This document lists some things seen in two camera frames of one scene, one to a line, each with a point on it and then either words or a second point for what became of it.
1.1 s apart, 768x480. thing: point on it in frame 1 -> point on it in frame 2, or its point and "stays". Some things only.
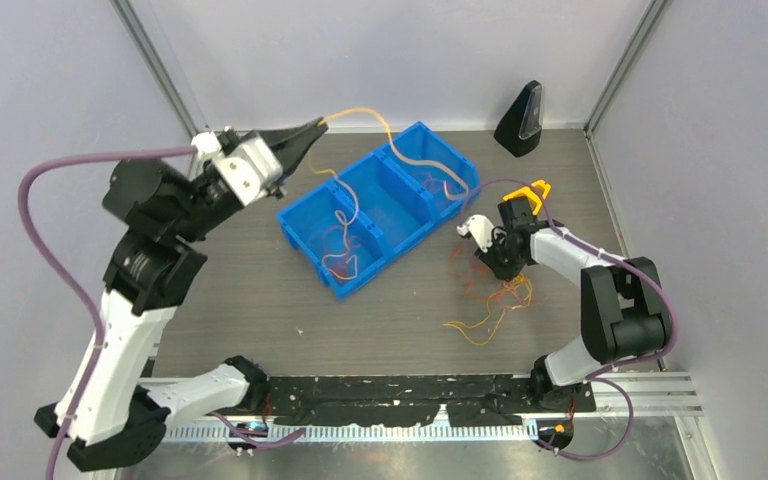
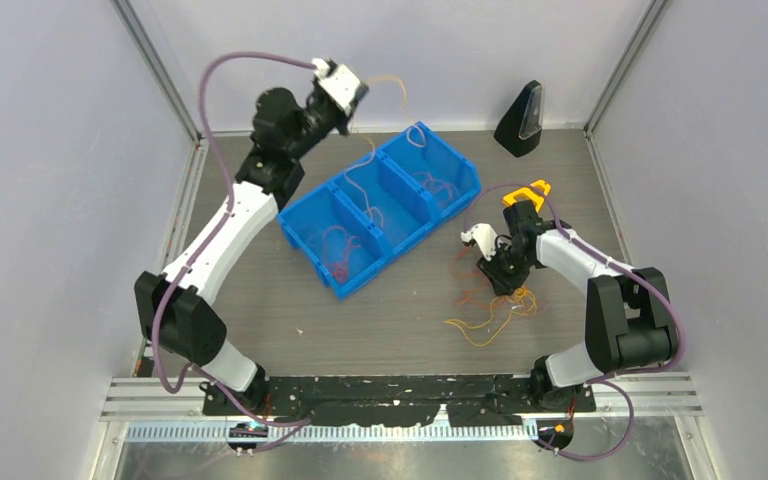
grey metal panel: (387, 400) stays
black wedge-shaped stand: (520, 129) stays
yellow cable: (513, 293) -> (518, 299)
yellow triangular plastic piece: (531, 194) stays
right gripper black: (489, 258) stays
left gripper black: (293, 143) -> (343, 128)
